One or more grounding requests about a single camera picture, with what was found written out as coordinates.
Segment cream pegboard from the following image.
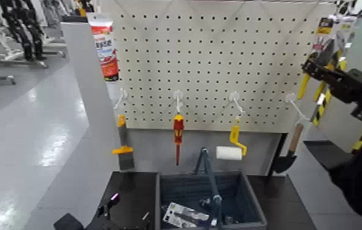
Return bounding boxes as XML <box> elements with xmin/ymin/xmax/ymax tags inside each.
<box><xmin>108</xmin><ymin>0</ymin><xmax>338</xmax><ymax>133</ymax></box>

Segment grey display side pillar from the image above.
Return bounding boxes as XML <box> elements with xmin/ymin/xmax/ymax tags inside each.
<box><xmin>23</xmin><ymin>21</ymin><xmax>127</xmax><ymax>230</ymax></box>

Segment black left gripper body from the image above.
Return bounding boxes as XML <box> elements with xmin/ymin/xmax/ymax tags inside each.
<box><xmin>84</xmin><ymin>217</ymin><xmax>137</xmax><ymax>230</ymax></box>

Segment grey humanoid robot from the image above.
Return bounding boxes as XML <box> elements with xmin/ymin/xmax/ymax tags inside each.
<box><xmin>41</xmin><ymin>0</ymin><xmax>68</xmax><ymax>31</ymax></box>

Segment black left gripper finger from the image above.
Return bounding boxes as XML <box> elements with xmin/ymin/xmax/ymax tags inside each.
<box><xmin>53</xmin><ymin>212</ymin><xmax>86</xmax><ymax>230</ymax></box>
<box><xmin>133</xmin><ymin>210</ymin><xmax>153</xmax><ymax>230</ymax></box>

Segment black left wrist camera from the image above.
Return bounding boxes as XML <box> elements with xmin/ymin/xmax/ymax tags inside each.
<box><xmin>97</xmin><ymin>191</ymin><xmax>120</xmax><ymax>220</ymax></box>

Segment white black packaged tool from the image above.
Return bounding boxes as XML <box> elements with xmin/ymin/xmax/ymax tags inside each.
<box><xmin>162</xmin><ymin>201</ymin><xmax>210</xmax><ymax>229</ymax></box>

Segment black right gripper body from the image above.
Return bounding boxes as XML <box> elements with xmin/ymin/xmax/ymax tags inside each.
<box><xmin>328</xmin><ymin>68</ymin><xmax>362</xmax><ymax>104</ymax></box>

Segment teal plastic crate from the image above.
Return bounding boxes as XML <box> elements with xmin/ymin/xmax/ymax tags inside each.
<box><xmin>154</xmin><ymin>170</ymin><xmax>268</xmax><ymax>230</ymax></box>

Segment wooden handled black trowel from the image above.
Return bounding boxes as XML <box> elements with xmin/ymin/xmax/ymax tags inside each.
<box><xmin>270</xmin><ymin>123</ymin><xmax>305</xmax><ymax>175</ymax></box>

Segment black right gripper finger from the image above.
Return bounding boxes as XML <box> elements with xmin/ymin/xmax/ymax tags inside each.
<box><xmin>301</xmin><ymin>59</ymin><xmax>341</xmax><ymax>83</ymax></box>
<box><xmin>316</xmin><ymin>39</ymin><xmax>336</xmax><ymax>68</ymax></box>

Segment yellow pliers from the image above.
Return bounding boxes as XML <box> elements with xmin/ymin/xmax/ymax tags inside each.
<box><xmin>297</xmin><ymin>16</ymin><xmax>349</xmax><ymax>102</ymax></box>

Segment orange grey paintbrush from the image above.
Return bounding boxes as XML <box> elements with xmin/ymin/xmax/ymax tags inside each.
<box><xmin>112</xmin><ymin>114</ymin><xmax>135</xmax><ymax>171</ymax></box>

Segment white pegboard hook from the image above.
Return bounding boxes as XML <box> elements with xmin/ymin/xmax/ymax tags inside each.
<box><xmin>284</xmin><ymin>93</ymin><xmax>310</xmax><ymax>121</ymax></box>
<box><xmin>228</xmin><ymin>91</ymin><xmax>246</xmax><ymax>118</ymax></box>
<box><xmin>114</xmin><ymin>87</ymin><xmax>129</xmax><ymax>110</ymax></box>
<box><xmin>172</xmin><ymin>89</ymin><xmax>184</xmax><ymax>114</ymax></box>

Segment red yellow screwdriver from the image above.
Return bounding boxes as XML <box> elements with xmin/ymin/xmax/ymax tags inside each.
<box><xmin>172</xmin><ymin>114</ymin><xmax>185</xmax><ymax>166</ymax></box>

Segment yellow handled white paint roller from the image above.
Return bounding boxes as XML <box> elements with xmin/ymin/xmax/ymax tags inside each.
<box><xmin>215</xmin><ymin>125</ymin><xmax>248</xmax><ymax>161</ymax></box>

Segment white red caulk tube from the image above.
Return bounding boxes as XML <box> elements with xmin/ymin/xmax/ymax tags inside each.
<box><xmin>87</xmin><ymin>12</ymin><xmax>120</xmax><ymax>82</ymax></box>

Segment hanging product package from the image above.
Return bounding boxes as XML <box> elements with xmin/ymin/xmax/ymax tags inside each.
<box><xmin>334</xmin><ymin>0</ymin><xmax>362</xmax><ymax>34</ymax></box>

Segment black humanoid robot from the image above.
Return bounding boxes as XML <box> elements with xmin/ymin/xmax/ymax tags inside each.
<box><xmin>0</xmin><ymin>0</ymin><xmax>47</xmax><ymax>62</ymax></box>

